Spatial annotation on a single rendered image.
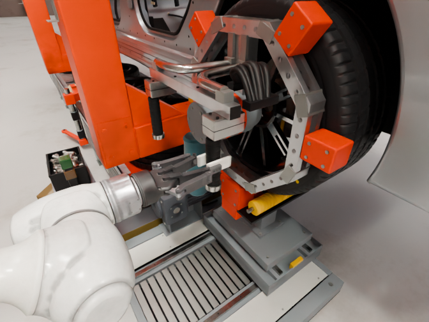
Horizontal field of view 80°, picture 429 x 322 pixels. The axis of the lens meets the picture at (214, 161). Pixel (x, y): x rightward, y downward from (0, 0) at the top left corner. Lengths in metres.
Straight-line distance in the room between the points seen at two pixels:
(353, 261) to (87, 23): 1.59
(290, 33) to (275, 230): 0.91
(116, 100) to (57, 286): 0.85
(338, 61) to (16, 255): 0.69
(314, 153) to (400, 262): 1.16
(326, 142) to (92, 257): 0.53
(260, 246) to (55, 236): 0.97
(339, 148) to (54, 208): 0.58
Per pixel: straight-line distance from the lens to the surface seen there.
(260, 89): 0.60
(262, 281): 1.22
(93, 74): 1.08
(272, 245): 1.24
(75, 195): 0.51
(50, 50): 3.00
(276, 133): 0.88
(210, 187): 0.65
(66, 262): 0.37
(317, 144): 0.66
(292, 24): 0.66
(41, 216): 0.51
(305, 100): 0.65
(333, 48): 0.71
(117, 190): 0.52
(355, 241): 1.71
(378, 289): 1.57
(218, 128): 0.56
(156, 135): 0.91
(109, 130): 1.15
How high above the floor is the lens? 1.18
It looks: 33 degrees down
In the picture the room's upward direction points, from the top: straight up
